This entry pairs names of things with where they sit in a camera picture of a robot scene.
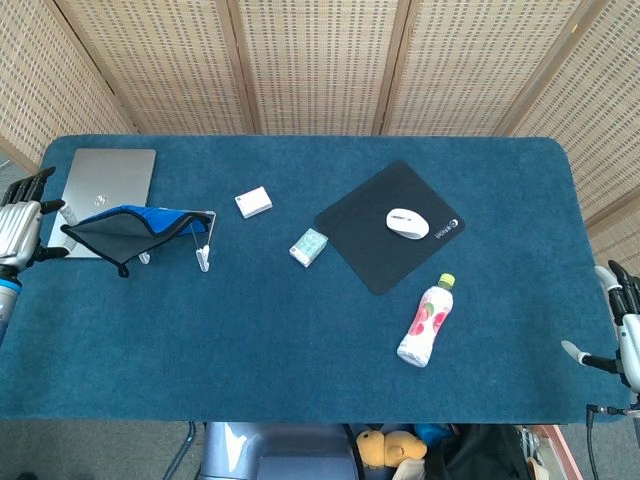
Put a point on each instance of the silver and black left robot hand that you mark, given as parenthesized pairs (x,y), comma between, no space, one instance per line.
(17,230)

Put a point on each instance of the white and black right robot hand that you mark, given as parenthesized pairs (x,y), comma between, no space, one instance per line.
(634,345)

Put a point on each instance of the blue and grey cloth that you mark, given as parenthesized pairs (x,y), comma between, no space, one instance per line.
(110,235)

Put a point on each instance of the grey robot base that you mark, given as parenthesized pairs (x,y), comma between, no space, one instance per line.
(280,455)

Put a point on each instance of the silver closed laptop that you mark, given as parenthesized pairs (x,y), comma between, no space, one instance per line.
(110,175)

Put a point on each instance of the pink wooden board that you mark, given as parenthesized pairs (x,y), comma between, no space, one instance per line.
(560,450)

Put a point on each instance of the blue carpet table cover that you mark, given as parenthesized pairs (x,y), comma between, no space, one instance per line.
(500,350)

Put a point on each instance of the black bag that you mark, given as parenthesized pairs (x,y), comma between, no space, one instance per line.
(475,455)

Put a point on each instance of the plastic bottle with pink label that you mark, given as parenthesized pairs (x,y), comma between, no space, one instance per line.
(427,320)

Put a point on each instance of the blue object under table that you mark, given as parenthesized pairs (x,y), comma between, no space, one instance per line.
(430,431)

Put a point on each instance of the small white box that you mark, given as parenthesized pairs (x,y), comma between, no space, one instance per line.
(253,202)

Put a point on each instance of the white computer mouse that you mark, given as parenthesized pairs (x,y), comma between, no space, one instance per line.
(407,223)

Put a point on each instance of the yellow plush toy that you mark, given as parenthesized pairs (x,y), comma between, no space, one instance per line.
(385,447)

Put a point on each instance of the green and white tissue pack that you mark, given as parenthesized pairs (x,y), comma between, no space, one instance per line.
(308,247)

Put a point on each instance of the black mouse pad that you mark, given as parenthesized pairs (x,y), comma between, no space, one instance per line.
(360,240)

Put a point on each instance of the woven bamboo folding screen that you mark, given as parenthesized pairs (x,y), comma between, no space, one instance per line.
(320,65)

